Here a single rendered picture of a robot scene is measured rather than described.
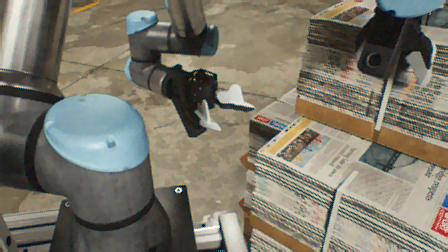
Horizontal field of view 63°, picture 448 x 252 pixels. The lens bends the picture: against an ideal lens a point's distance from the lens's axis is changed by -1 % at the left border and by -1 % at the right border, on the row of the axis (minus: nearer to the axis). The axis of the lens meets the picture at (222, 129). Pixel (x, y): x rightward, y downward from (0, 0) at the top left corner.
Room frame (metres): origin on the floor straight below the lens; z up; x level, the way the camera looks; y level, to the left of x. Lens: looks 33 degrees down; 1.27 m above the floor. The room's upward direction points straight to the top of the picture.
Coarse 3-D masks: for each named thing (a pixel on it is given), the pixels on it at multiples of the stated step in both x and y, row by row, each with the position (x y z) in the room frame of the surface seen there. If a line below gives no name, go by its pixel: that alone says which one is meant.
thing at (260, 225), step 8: (256, 224) 0.59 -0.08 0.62; (264, 224) 0.58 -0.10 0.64; (264, 232) 0.58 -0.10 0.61; (272, 232) 0.56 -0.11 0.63; (280, 232) 0.55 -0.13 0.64; (280, 240) 0.55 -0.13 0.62; (288, 240) 0.53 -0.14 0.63; (296, 240) 0.52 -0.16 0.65; (288, 248) 0.53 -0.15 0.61; (296, 248) 0.52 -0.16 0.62; (304, 248) 0.51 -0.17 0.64
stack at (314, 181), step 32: (288, 128) 0.68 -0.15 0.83; (320, 128) 0.68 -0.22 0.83; (256, 160) 0.60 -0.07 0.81; (288, 160) 0.57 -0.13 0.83; (320, 160) 0.57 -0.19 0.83; (352, 160) 0.57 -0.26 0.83; (384, 160) 0.57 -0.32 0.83; (416, 160) 0.57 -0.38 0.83; (256, 192) 0.60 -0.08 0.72; (288, 192) 0.55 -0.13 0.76; (320, 192) 0.51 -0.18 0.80; (352, 192) 0.48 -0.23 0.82; (384, 192) 0.48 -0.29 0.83; (416, 192) 0.48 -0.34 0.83; (288, 224) 0.54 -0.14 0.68; (320, 224) 0.50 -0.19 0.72; (352, 224) 0.46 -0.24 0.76; (384, 224) 0.43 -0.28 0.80; (416, 224) 0.40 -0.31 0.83
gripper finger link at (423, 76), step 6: (432, 42) 0.58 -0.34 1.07; (408, 54) 0.54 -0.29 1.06; (414, 54) 0.54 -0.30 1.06; (420, 54) 0.53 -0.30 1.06; (432, 54) 0.57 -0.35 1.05; (408, 60) 0.55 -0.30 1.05; (414, 60) 0.54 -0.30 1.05; (420, 60) 0.53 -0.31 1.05; (432, 60) 0.56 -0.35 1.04; (414, 66) 0.54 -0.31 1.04; (420, 66) 0.54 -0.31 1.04; (432, 66) 0.54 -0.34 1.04; (414, 72) 0.55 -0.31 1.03; (420, 72) 0.54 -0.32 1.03; (426, 72) 0.54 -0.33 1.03; (420, 78) 0.55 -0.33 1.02; (426, 78) 0.54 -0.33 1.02; (420, 84) 0.55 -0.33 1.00; (426, 84) 0.55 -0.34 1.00
